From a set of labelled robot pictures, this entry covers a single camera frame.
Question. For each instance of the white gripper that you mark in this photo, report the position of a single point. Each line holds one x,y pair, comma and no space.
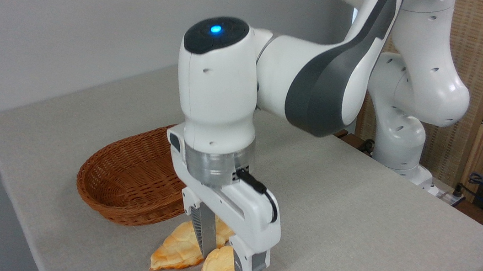
254,222

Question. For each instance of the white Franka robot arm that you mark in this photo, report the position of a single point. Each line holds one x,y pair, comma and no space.
229,88

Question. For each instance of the long golden bread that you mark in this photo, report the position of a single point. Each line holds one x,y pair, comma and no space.
177,247

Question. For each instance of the brown oval wicker basket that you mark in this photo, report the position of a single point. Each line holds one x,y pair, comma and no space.
135,177

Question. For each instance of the grey tablecloth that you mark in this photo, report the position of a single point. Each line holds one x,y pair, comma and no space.
348,240

